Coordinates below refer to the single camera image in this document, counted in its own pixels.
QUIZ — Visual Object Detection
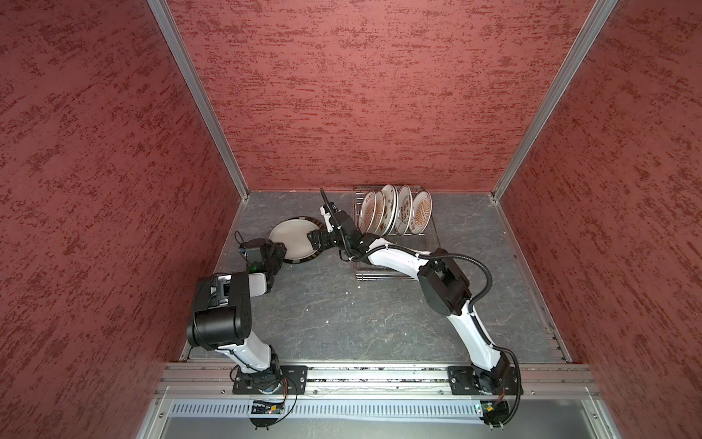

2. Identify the dark checkered rim plate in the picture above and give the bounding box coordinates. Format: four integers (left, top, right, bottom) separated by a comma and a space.
276, 215, 328, 265

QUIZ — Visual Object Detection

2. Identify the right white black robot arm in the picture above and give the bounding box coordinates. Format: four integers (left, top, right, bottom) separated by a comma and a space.
306, 211, 522, 395

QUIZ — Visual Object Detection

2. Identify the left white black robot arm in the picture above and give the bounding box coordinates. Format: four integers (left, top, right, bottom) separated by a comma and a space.
186, 239, 286, 394

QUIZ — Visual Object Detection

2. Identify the orange sunburst plate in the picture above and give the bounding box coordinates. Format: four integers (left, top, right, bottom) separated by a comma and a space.
358, 191, 376, 233

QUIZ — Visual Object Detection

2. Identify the strawberry pattern white plate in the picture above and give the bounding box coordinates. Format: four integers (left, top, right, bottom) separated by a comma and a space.
377, 184, 399, 236

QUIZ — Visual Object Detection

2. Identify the floral pattern white plate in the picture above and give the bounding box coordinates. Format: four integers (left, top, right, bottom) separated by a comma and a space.
395, 185, 412, 236

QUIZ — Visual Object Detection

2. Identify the brown leaf pattern plate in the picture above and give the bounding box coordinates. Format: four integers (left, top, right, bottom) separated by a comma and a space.
409, 190, 433, 235

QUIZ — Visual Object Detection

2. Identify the left small circuit board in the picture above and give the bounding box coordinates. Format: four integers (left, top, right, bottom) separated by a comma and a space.
250, 401, 286, 416

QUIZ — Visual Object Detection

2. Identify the left corner aluminium profile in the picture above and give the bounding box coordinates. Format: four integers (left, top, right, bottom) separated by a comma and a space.
147, 0, 250, 202

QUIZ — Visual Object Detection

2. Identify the corner aluminium profile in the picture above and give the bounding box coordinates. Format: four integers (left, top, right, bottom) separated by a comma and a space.
147, 0, 250, 202
492, 0, 618, 204

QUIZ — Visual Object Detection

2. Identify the right corner aluminium profile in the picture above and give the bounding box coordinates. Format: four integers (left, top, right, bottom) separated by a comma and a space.
492, 0, 618, 204

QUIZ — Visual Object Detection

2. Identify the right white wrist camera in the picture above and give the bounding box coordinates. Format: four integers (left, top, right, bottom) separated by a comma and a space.
319, 188, 335, 233

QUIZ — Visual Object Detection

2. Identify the metal wire dish rack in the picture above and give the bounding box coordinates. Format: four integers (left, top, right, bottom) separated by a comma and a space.
353, 185, 441, 281

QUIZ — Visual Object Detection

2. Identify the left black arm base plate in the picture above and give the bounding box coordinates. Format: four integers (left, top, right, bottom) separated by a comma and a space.
232, 365, 309, 396

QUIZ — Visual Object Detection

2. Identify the aluminium mounting rail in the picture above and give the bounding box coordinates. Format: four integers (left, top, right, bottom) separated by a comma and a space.
156, 360, 603, 400

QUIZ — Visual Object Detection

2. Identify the white slotted cable duct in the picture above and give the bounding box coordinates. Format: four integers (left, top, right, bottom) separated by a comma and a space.
167, 399, 482, 424

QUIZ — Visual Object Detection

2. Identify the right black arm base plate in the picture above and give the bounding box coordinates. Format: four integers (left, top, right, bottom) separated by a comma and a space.
447, 366, 523, 396

